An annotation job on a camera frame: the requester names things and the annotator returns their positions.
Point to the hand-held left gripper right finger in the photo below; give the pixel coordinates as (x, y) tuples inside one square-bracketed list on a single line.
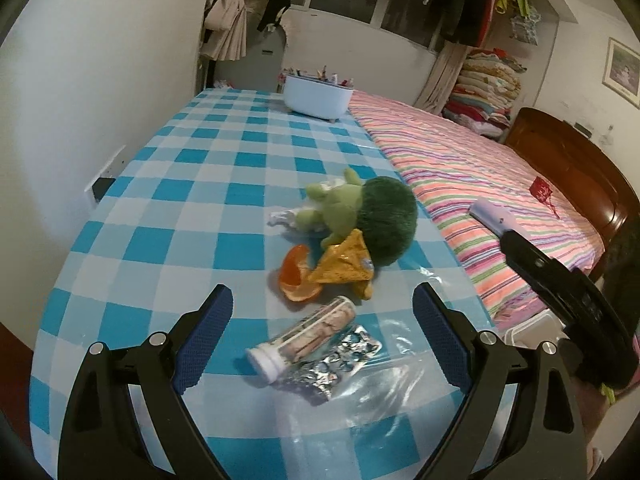
[(440, 330)]

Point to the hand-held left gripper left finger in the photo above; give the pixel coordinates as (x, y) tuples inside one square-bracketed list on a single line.
[(207, 330)]

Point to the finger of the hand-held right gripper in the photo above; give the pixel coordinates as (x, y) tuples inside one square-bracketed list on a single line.
[(535, 265)]

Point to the white trash bin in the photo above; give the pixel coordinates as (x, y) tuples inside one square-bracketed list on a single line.
[(530, 330)]

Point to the silver blister pack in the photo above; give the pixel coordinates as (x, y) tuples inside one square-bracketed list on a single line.
[(345, 355)]

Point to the orange peel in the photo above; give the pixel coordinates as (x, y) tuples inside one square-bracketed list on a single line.
[(295, 280)]

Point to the clear pill bottle white cap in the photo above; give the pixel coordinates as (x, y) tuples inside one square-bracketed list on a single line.
[(310, 335)]

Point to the green broccoli plush toy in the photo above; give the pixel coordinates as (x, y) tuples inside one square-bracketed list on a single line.
[(390, 215)]

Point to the person's right forearm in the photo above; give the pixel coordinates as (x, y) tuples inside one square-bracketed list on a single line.
[(597, 425)]

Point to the folded lavender cloth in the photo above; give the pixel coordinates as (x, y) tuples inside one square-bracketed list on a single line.
[(492, 215)]

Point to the red pouch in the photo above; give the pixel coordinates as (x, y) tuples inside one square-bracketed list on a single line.
[(540, 189)]

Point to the wooden headboard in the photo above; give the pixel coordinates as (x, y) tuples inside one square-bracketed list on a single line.
[(575, 175)]

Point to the yellow snack wrapper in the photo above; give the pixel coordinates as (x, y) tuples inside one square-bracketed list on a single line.
[(345, 260)]

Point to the blue checkered tablecloth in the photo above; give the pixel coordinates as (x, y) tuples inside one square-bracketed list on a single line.
[(175, 210)]

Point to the bed with striped sheet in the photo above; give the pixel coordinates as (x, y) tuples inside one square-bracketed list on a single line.
[(450, 160)]

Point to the stack of folded quilts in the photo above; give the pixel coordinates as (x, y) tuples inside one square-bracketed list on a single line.
[(480, 90)]

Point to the straight beige curtain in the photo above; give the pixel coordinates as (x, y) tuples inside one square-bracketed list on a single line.
[(440, 80)]

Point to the patterned hanging bag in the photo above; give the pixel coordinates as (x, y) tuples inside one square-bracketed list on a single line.
[(526, 27)]

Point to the white pen holder tub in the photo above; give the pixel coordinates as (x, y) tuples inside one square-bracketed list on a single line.
[(315, 97)]

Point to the grey appliance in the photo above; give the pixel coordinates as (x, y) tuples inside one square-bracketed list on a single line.
[(267, 65)]

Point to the row of hanging clothes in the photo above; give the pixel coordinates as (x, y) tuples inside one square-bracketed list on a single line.
[(450, 0)]

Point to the tied beige curtain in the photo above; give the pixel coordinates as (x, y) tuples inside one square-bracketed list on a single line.
[(225, 25)]

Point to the white wall socket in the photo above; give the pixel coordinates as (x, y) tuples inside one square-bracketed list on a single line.
[(102, 187)]

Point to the framed wall picture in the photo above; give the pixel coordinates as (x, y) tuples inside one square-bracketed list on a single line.
[(622, 72)]

